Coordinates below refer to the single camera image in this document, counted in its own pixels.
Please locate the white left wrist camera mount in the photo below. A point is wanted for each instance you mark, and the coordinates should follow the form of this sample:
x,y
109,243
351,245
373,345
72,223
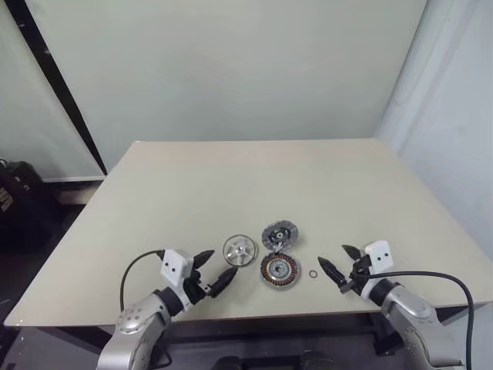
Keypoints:
x,y
173,266

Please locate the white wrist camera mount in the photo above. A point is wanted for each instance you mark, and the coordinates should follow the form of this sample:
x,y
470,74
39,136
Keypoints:
x,y
379,256
173,266

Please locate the dark grey motor rotor disc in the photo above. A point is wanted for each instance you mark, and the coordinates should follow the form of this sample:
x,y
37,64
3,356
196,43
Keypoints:
x,y
280,234

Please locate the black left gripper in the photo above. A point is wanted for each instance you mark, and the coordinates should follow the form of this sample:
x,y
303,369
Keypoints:
x,y
194,287

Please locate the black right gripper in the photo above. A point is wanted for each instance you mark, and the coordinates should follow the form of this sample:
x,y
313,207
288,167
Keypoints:
x,y
358,275

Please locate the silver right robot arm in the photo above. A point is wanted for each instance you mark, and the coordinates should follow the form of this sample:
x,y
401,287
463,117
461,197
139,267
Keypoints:
x,y
408,320

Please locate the silver spoked motor cover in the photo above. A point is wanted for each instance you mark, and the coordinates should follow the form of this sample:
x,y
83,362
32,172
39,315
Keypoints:
x,y
239,250

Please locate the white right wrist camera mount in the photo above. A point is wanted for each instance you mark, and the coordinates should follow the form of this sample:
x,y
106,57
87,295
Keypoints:
x,y
379,256

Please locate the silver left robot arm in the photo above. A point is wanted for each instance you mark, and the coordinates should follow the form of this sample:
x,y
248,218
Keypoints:
x,y
129,320

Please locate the black bag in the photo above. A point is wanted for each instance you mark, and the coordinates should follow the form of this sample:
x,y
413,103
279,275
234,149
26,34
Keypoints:
x,y
21,204

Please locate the black diagonal wall strip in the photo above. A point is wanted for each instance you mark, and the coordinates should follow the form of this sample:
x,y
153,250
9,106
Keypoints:
x,y
50,77

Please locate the silver motor stator housing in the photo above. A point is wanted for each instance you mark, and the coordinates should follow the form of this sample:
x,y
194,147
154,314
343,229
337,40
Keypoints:
x,y
280,271

